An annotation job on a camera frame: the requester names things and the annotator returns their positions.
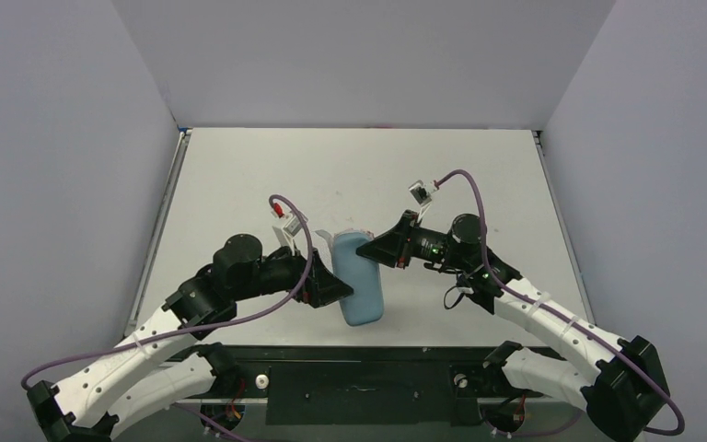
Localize grey umbrella sleeve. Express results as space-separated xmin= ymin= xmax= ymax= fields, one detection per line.
xmin=315 ymin=229 xmax=385 ymax=327

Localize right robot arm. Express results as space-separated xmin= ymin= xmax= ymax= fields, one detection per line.
xmin=356 ymin=210 xmax=669 ymax=441

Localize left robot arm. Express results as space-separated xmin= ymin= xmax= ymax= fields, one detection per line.
xmin=27 ymin=234 xmax=354 ymax=441

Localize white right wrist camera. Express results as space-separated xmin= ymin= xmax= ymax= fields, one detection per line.
xmin=409 ymin=180 xmax=439 ymax=222

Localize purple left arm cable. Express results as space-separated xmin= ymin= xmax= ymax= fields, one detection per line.
xmin=20 ymin=194 xmax=316 ymax=442

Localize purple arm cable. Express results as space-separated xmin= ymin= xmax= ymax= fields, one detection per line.
xmin=20 ymin=194 xmax=316 ymax=442
xmin=435 ymin=169 xmax=687 ymax=438

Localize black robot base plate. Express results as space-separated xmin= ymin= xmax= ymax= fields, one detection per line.
xmin=190 ymin=345 xmax=536 ymax=429

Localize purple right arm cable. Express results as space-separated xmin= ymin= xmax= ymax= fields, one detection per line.
xmin=435 ymin=169 xmax=687 ymax=438

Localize aluminium table frame rail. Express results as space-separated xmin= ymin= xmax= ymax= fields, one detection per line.
xmin=122 ymin=127 xmax=192 ymax=338

